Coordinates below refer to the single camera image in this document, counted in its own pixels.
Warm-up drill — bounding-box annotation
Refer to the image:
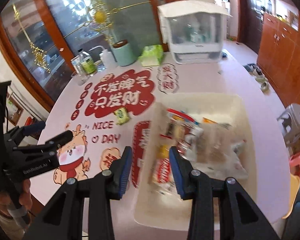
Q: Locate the frosted glass door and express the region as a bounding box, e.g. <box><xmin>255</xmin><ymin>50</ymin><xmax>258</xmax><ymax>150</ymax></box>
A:
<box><xmin>37</xmin><ymin>0</ymin><xmax>163</xmax><ymax>63</ymax></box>

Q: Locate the red gold snack packet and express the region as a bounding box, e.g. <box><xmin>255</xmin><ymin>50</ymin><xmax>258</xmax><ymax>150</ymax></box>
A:
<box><xmin>165</xmin><ymin>109</ymin><xmax>195</xmax><ymax>125</ymax></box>

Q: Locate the wooden cabinet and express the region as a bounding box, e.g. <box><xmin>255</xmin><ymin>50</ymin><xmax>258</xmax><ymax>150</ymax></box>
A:
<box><xmin>256</xmin><ymin>12</ymin><xmax>300</xmax><ymax>115</ymax></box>

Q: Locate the white plastic bin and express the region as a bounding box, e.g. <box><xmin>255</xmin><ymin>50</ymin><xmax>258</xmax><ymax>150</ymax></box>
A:
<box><xmin>134</xmin><ymin>92</ymin><xmax>253</xmax><ymax>232</ymax></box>

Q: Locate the dark brown snack packet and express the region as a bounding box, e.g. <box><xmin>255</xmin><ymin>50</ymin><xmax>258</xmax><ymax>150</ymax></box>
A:
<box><xmin>164</xmin><ymin>124</ymin><xmax>178</xmax><ymax>137</ymax></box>

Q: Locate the orange white oat bar packet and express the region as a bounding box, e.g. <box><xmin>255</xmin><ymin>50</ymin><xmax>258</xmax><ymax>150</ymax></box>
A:
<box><xmin>202</xmin><ymin>117</ymin><xmax>219</xmax><ymax>127</ymax></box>

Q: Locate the red container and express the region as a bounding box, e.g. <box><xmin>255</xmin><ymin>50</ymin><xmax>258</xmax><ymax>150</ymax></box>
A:
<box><xmin>25</xmin><ymin>116</ymin><xmax>37</xmax><ymax>128</ymax></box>

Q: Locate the pink printed tablecloth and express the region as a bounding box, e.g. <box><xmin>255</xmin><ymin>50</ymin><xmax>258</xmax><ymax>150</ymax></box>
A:
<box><xmin>30</xmin><ymin>39</ymin><xmax>292</xmax><ymax>227</ymax></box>

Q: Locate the green label bottle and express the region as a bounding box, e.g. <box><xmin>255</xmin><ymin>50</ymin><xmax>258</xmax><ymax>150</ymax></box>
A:
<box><xmin>80</xmin><ymin>51</ymin><xmax>95</xmax><ymax>77</ymax></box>

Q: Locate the green tissue pack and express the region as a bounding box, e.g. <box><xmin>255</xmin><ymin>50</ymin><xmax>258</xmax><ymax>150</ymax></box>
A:
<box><xmin>139</xmin><ymin>45</ymin><xmax>164</xmax><ymax>67</ymax></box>

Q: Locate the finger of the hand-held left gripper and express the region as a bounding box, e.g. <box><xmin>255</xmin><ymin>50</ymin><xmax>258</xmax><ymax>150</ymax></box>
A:
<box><xmin>13</xmin><ymin>131</ymin><xmax>74</xmax><ymax>156</ymax></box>
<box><xmin>9</xmin><ymin>121</ymin><xmax>46</xmax><ymax>143</ymax></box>

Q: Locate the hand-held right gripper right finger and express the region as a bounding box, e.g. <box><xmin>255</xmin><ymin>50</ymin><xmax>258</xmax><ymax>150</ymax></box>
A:
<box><xmin>169</xmin><ymin>146</ymin><xmax>280</xmax><ymax>240</ymax></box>

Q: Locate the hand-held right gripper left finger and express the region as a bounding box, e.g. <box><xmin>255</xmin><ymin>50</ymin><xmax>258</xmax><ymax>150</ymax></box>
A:
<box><xmin>22</xmin><ymin>146</ymin><xmax>133</xmax><ymax>240</ymax></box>

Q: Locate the person's left hand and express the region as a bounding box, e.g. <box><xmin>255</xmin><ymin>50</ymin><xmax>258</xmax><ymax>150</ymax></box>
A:
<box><xmin>0</xmin><ymin>177</ymin><xmax>33</xmax><ymax>218</ymax></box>

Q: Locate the white grey snack packet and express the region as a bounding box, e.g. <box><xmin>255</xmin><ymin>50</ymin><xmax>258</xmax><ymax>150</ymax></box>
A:
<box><xmin>222</xmin><ymin>152</ymin><xmax>249</xmax><ymax>179</ymax></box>

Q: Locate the red white snack packet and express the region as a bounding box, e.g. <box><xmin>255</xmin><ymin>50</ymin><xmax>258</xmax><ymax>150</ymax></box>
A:
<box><xmin>150</xmin><ymin>144</ymin><xmax>183</xmax><ymax>198</ymax></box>

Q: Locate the glass cup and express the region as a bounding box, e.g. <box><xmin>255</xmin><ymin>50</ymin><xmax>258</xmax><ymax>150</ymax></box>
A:
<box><xmin>70</xmin><ymin>70</ymin><xmax>88</xmax><ymax>85</ymax></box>

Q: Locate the teal canister brown lid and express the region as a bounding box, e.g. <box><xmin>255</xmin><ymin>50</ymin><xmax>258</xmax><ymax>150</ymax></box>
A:
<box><xmin>112</xmin><ymin>40</ymin><xmax>137</xmax><ymax>67</ymax></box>

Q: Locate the yellow plastic stool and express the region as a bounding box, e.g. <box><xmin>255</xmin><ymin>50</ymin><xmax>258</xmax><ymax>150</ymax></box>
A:
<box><xmin>281</xmin><ymin>172</ymin><xmax>300</xmax><ymax>219</ymax></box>

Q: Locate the green snack packet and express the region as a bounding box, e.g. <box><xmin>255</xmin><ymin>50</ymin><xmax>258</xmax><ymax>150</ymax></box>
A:
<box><xmin>115</xmin><ymin>107</ymin><xmax>131</xmax><ymax>126</ymax></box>

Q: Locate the white sterilizer cabinet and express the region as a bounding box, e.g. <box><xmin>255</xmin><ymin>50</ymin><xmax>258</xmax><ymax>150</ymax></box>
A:
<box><xmin>157</xmin><ymin>1</ymin><xmax>233</xmax><ymax>64</ymax></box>

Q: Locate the clear rice cracker packet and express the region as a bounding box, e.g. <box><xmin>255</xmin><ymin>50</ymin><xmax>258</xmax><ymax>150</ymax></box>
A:
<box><xmin>195</xmin><ymin>130</ymin><xmax>230</xmax><ymax>163</ymax></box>

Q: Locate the wooden framed glass door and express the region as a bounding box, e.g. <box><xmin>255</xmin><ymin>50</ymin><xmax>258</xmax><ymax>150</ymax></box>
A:
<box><xmin>0</xmin><ymin>0</ymin><xmax>73</xmax><ymax>113</ymax></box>

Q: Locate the person's left forearm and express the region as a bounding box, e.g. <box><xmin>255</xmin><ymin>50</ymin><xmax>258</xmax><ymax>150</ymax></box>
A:
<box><xmin>0</xmin><ymin>202</ymin><xmax>25</xmax><ymax>237</ymax></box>

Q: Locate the dark entry door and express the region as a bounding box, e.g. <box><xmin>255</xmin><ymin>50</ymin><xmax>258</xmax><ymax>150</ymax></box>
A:
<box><xmin>240</xmin><ymin>0</ymin><xmax>265</xmax><ymax>53</ymax></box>

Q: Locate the grey plastic stool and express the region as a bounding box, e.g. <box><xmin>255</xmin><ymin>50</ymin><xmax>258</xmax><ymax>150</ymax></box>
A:
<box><xmin>276</xmin><ymin>104</ymin><xmax>300</xmax><ymax>140</ymax></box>

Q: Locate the wooden picture frame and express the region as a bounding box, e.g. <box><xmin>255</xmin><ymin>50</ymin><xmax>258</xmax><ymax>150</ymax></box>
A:
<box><xmin>5</xmin><ymin>92</ymin><xmax>24</xmax><ymax>127</ymax></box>

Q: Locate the white squeeze bottle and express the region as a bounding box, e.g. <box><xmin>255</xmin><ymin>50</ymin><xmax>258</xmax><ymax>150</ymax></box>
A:
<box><xmin>100</xmin><ymin>45</ymin><xmax>118</xmax><ymax>68</ymax></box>

